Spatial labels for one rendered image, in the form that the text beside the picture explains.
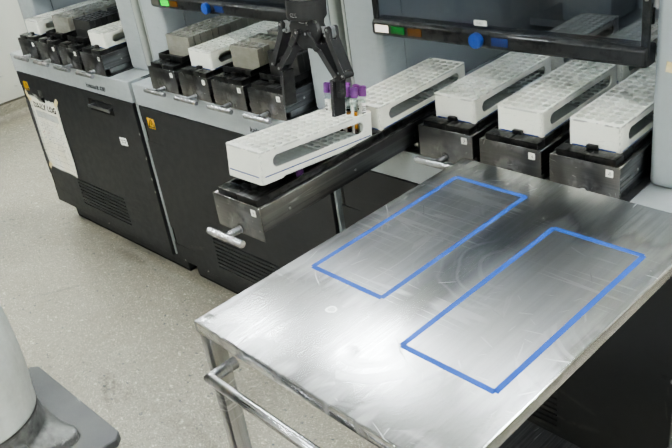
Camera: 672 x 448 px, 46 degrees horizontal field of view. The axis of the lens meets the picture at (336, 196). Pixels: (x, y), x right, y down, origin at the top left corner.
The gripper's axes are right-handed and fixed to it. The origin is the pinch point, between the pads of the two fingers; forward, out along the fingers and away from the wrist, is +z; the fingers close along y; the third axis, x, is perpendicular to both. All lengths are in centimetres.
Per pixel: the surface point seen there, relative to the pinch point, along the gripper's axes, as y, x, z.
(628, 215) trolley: 62, 5, 9
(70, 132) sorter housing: -159, 25, 42
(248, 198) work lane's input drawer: 3.4, -20.7, 11.8
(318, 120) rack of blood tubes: 0.0, 1.0, 3.6
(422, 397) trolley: 61, -43, 14
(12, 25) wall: -350, 92, 31
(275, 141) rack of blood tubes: 2.0, -12.0, 3.8
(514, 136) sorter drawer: 30.7, 22.5, 7.2
